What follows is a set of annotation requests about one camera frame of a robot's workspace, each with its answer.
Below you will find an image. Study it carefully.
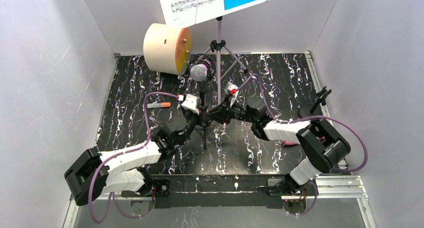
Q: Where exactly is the blue mesh microphone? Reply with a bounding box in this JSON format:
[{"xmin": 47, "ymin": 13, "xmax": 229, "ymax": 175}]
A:
[{"xmin": 189, "ymin": 63, "xmax": 209, "ymax": 82}]

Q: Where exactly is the black tripod mic stand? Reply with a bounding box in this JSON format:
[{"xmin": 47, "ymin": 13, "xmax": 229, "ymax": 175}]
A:
[{"xmin": 187, "ymin": 53, "xmax": 216, "ymax": 150}]

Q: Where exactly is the pink microphone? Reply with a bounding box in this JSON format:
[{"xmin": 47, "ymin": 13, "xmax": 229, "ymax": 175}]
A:
[{"xmin": 282, "ymin": 141, "xmax": 298, "ymax": 147}]

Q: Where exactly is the black round-base mic stand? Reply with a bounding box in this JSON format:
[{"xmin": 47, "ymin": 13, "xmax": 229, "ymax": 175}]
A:
[{"xmin": 297, "ymin": 86, "xmax": 332, "ymax": 118}]

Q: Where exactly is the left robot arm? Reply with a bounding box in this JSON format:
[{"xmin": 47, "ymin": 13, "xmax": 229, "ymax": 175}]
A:
[{"xmin": 64, "ymin": 109, "xmax": 206, "ymax": 206}]

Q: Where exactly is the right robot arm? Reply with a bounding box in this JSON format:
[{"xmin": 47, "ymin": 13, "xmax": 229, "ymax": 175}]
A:
[{"xmin": 206, "ymin": 95, "xmax": 351, "ymax": 195}]

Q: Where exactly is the orange and grey marker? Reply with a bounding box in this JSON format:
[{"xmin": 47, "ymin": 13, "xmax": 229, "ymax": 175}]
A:
[{"xmin": 146, "ymin": 102, "xmax": 171, "ymax": 109}]

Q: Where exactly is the silver tripod music stand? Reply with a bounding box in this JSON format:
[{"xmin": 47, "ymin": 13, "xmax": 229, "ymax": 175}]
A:
[{"xmin": 194, "ymin": 16, "xmax": 250, "ymax": 104}]

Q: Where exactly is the cream and orange drum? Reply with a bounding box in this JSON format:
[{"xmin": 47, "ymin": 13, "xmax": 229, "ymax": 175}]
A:
[{"xmin": 143, "ymin": 23, "xmax": 192, "ymax": 76}]

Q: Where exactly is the white sheet music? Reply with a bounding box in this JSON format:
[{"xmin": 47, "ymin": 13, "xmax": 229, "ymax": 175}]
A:
[{"xmin": 159, "ymin": 0, "xmax": 271, "ymax": 28}]

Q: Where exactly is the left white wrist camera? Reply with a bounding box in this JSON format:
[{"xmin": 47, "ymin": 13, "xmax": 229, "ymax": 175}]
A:
[{"xmin": 177, "ymin": 94, "xmax": 201, "ymax": 115}]

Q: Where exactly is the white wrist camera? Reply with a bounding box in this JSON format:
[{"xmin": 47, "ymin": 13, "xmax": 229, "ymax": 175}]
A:
[
  {"xmin": 225, "ymin": 82, "xmax": 239, "ymax": 107},
  {"xmin": 177, "ymin": 94, "xmax": 201, "ymax": 115}
]

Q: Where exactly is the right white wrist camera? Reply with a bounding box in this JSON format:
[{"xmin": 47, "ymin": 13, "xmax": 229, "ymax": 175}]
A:
[{"xmin": 225, "ymin": 82, "xmax": 239, "ymax": 107}]

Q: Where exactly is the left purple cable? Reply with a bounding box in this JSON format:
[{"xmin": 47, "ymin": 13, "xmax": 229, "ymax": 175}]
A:
[{"xmin": 87, "ymin": 92, "xmax": 185, "ymax": 224}]

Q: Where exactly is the purple cable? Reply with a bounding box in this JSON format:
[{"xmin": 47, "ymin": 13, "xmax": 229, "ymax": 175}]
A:
[
  {"xmin": 87, "ymin": 92, "xmax": 185, "ymax": 224},
  {"xmin": 235, "ymin": 74, "xmax": 369, "ymax": 216}
]

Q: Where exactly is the aluminium frame rail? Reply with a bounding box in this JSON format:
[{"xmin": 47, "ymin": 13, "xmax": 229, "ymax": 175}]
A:
[{"xmin": 62, "ymin": 175, "xmax": 377, "ymax": 228}]

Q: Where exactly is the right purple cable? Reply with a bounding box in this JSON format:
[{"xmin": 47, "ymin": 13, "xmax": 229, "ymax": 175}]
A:
[{"xmin": 235, "ymin": 74, "xmax": 369, "ymax": 216}]

